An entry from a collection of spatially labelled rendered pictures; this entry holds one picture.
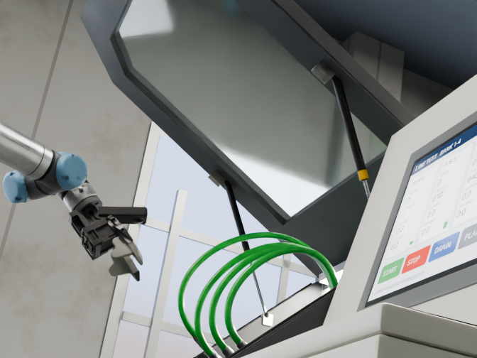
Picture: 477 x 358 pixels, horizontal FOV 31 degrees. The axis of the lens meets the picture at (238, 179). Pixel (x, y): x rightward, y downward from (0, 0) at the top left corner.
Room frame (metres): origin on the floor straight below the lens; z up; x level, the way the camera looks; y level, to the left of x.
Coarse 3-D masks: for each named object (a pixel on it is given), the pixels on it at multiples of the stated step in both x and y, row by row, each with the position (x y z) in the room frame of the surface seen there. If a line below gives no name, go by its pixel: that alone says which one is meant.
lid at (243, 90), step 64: (128, 0) 1.70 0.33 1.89; (192, 0) 1.56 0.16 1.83; (256, 0) 1.42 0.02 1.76; (128, 64) 1.94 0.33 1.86; (192, 64) 1.77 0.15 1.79; (256, 64) 1.62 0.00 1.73; (320, 64) 1.46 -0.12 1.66; (192, 128) 2.02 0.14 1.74; (256, 128) 1.83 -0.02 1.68; (320, 128) 1.68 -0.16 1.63; (384, 128) 1.52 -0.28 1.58; (256, 192) 2.09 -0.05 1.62; (320, 192) 1.90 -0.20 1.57
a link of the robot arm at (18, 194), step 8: (8, 176) 1.78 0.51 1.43; (16, 176) 1.77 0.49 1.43; (24, 176) 1.77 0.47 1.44; (8, 184) 1.79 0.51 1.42; (16, 184) 1.77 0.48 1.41; (24, 184) 1.77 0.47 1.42; (32, 184) 1.76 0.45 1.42; (8, 192) 1.80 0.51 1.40; (16, 192) 1.78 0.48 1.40; (24, 192) 1.78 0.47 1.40; (32, 192) 1.78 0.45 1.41; (40, 192) 1.77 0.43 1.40; (16, 200) 1.80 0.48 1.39; (24, 200) 1.81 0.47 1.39
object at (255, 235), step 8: (256, 232) 1.79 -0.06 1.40; (264, 232) 1.80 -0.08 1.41; (272, 232) 1.80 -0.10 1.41; (232, 240) 1.77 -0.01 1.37; (240, 240) 1.78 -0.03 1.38; (288, 240) 1.81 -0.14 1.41; (296, 240) 1.82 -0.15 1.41; (216, 248) 1.76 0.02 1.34; (200, 256) 1.76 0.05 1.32; (208, 256) 1.76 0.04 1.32; (192, 264) 1.76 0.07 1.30; (200, 264) 1.76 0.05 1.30; (192, 272) 1.75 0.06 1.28; (184, 280) 1.75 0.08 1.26; (184, 288) 1.75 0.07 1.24; (184, 296) 1.75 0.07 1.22; (184, 304) 1.75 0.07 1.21; (184, 312) 1.75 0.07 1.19; (184, 320) 1.75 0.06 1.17; (192, 328) 1.76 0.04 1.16; (192, 336) 1.76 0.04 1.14
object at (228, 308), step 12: (276, 252) 1.55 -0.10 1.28; (288, 252) 1.56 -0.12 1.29; (300, 252) 1.57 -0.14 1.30; (312, 252) 1.57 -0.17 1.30; (252, 264) 1.54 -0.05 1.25; (324, 264) 1.58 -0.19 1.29; (240, 276) 1.53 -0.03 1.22; (228, 300) 1.53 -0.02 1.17; (228, 312) 1.53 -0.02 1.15; (228, 324) 1.53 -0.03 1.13; (240, 348) 1.54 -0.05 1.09
